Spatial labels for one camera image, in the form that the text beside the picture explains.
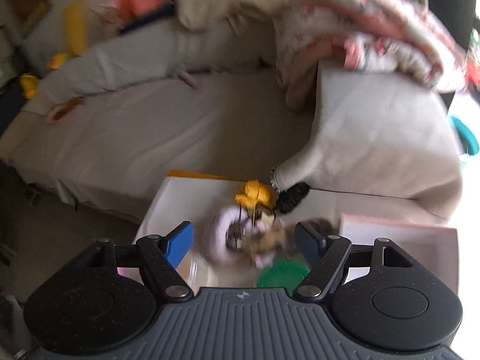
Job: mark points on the orange plush toy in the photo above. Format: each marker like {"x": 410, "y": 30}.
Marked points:
{"x": 127, "y": 11}

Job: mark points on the yellow flower hair clip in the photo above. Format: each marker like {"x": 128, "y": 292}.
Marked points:
{"x": 255, "y": 193}

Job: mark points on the pink floral blanket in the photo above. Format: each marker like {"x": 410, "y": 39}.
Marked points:
{"x": 374, "y": 36}

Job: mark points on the yellow plush toy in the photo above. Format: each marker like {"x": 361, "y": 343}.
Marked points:
{"x": 75, "y": 24}

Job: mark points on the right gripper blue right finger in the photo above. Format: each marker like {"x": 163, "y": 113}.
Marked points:
{"x": 310, "y": 241}

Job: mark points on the lilac fluffy scrunchie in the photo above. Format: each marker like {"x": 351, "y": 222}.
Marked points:
{"x": 213, "y": 241}

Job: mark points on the beige sofa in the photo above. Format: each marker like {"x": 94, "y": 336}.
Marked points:
{"x": 107, "y": 127}

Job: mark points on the pink cardboard box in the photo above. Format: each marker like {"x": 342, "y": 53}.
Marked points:
{"x": 435, "y": 247}

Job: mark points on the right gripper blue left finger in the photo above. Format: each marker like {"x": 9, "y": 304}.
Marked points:
{"x": 177, "y": 243}

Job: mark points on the green lid glass jar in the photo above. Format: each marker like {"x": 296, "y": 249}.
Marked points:
{"x": 285, "y": 273}

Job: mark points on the brown furry keychain charm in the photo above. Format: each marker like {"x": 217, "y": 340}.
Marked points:
{"x": 263, "y": 247}

